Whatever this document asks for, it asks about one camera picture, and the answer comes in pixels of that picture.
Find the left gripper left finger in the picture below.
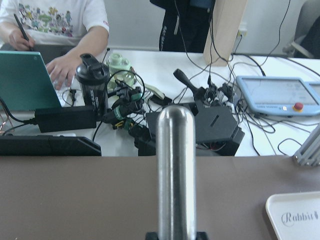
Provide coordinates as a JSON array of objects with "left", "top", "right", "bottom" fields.
[{"left": 145, "top": 231, "right": 158, "bottom": 240}]

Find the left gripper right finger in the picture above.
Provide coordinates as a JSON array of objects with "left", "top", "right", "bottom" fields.
[{"left": 196, "top": 231, "right": 208, "bottom": 240}]

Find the steel muddler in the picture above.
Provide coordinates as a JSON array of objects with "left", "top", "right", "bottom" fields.
[{"left": 156, "top": 105, "right": 197, "bottom": 240}]

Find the cream rabbit tray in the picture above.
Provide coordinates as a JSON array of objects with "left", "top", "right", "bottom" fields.
[{"left": 265, "top": 191, "right": 320, "bottom": 240}]

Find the black power adapter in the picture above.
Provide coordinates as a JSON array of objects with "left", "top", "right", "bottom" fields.
[{"left": 34, "top": 106, "right": 97, "bottom": 133}]

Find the blue teach pendant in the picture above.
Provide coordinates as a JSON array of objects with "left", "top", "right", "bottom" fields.
[{"left": 235, "top": 76, "right": 320, "bottom": 117}]

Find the black shaker bottle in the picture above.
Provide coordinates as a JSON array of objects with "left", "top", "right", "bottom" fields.
[{"left": 75, "top": 53, "right": 110, "bottom": 118}]

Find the green laptop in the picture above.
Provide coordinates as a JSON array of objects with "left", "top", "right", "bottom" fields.
[{"left": 0, "top": 50, "right": 62, "bottom": 111}]

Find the person in white shirt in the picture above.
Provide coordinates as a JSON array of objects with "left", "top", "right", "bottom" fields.
[{"left": 0, "top": 0, "right": 110, "bottom": 90}]

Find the aluminium frame post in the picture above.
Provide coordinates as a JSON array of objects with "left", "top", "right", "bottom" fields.
[{"left": 293, "top": 124, "right": 320, "bottom": 167}]

